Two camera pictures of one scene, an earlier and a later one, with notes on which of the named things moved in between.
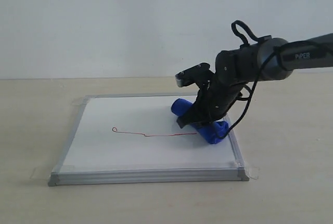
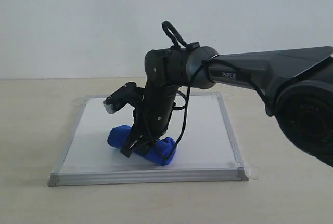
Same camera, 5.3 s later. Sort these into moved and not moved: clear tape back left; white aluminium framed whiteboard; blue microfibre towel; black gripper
Moved: blue microfibre towel; black gripper
Not moved: clear tape back left; white aluminium framed whiteboard
